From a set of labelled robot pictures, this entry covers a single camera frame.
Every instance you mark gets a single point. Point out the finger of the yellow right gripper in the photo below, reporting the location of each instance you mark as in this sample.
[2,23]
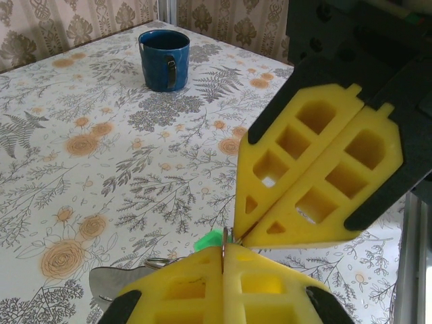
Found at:
[256,189]
[337,216]

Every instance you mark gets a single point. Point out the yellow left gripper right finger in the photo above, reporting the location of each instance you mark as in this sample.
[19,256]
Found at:
[293,303]

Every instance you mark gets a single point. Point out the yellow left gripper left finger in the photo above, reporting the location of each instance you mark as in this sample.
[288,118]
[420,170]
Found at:
[148,310]

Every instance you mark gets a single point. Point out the green headed key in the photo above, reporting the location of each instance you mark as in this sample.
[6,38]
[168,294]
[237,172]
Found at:
[207,241]

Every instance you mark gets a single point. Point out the floral patterned tablecloth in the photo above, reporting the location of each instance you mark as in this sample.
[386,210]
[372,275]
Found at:
[101,168]

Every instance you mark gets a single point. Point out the dark blue mug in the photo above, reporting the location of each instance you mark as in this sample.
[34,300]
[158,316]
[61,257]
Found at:
[158,67]

